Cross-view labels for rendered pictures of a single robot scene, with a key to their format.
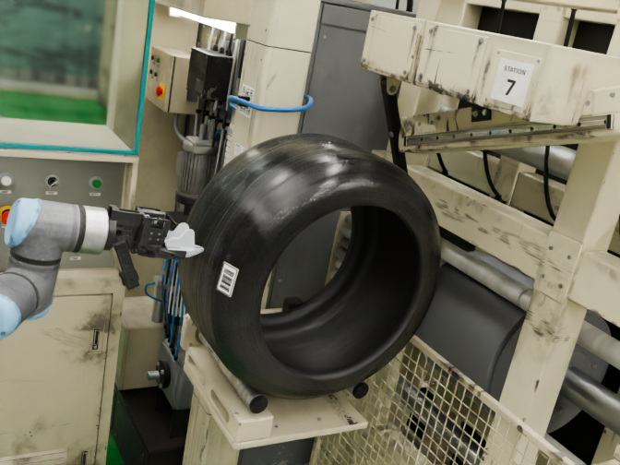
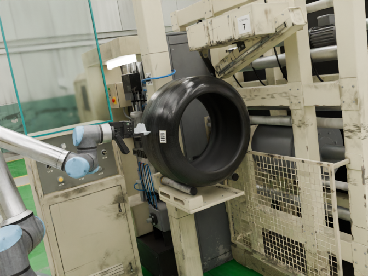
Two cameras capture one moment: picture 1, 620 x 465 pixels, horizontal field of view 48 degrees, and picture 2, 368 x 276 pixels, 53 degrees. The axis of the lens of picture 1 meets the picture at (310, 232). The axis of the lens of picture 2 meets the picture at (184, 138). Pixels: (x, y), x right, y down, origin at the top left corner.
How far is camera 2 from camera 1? 54 cm
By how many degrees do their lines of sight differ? 9
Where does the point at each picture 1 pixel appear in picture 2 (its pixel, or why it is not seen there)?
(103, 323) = (120, 199)
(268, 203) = (168, 102)
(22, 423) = (99, 254)
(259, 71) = (150, 64)
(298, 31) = (160, 44)
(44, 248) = (90, 142)
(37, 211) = (83, 128)
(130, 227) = (119, 128)
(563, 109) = (266, 27)
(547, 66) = (253, 12)
